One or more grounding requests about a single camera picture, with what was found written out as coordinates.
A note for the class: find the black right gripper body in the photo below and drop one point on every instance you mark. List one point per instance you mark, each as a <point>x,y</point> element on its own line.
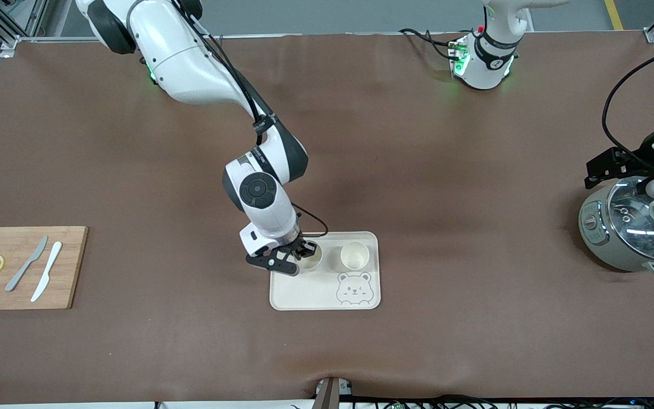
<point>300,245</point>

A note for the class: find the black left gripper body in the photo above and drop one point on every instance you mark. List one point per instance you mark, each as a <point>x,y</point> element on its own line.
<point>633,161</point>

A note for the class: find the white IKEA cup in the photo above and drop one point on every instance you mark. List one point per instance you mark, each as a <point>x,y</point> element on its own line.
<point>355,257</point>
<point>312,264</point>

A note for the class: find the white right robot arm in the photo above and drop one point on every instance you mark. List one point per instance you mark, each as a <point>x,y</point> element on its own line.
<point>191,68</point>

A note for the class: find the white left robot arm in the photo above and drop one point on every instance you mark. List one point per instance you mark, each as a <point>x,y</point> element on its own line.
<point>489,62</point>

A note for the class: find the cream tray with bear print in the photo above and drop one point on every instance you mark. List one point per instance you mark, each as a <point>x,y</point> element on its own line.
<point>310,289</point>

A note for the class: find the grey-green cooking pot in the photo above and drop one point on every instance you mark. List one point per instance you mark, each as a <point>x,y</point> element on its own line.
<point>599,238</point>

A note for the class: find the glass pot lid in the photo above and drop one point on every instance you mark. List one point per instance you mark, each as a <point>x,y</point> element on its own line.
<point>639,227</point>

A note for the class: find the brown table cover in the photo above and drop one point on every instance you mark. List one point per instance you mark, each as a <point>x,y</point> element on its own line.
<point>418,142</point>

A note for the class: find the wooden cutting board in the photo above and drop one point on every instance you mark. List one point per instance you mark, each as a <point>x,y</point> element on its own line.
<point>71,267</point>

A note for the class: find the white plastic knife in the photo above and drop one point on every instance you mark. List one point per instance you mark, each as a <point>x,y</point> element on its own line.
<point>47,270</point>

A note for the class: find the grey plastic knife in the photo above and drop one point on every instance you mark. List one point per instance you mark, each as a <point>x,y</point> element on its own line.
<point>25,266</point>

